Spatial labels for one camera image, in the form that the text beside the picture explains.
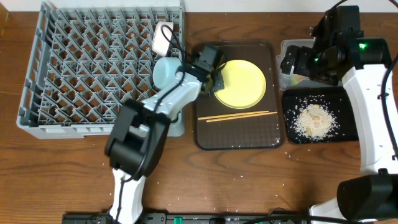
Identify light blue bowl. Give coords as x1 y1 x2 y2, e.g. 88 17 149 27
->
152 57 182 90

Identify yellow plate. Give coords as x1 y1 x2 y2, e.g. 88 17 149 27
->
215 60 267 110

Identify wooden chopstick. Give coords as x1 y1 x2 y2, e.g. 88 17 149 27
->
206 111 277 123
198 111 270 120

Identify white pink-rimmed bowl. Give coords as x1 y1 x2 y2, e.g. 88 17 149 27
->
152 22 174 57

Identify wrapper waste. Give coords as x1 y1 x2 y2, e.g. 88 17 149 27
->
291 74 308 86

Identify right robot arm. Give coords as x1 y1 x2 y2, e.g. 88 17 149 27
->
280 1 397 223

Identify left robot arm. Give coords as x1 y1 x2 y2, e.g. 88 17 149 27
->
104 44 226 223

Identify clear plastic waste bin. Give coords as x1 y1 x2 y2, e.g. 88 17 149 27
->
276 39 331 91

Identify black waste tray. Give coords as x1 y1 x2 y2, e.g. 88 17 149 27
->
282 87 358 142

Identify dark brown serving tray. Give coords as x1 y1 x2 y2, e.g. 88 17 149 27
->
193 40 284 151

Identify rice and food scraps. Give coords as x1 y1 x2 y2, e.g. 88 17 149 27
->
284 95 341 144

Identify grey plastic dish rack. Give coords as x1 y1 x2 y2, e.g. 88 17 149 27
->
16 1 185 139

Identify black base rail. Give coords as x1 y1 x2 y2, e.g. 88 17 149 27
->
62 212 374 224

